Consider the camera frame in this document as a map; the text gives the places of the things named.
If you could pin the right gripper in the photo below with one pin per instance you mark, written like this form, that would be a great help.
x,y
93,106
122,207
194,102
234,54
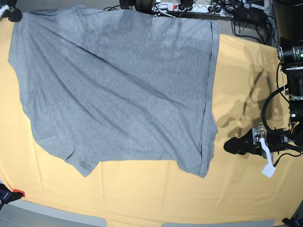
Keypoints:
x,y
12,15

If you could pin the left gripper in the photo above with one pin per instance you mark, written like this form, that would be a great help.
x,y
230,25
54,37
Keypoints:
x,y
250,144

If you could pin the grey t-shirt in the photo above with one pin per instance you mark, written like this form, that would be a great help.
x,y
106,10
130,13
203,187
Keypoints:
x,y
118,85

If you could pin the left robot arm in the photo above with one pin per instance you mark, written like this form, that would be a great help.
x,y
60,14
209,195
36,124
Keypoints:
x,y
263,141

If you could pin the black clamp right corner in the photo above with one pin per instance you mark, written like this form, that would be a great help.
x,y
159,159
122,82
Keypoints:
x,y
293,222

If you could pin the yellow table cloth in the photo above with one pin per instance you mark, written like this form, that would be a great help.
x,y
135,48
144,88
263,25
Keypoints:
x,y
151,193

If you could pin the black power adapter box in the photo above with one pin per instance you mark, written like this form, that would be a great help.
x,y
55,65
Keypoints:
x,y
250,16

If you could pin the white power strip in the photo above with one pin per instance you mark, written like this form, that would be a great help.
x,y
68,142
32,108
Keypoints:
x,y
220,9

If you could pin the red black clamp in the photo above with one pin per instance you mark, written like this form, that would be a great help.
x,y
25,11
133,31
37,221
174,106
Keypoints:
x,y
7,196

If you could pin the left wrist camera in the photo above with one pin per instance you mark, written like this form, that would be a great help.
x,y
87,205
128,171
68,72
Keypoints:
x,y
268,170

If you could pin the black robot base post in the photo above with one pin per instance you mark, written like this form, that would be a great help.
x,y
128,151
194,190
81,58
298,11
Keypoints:
x,y
144,6

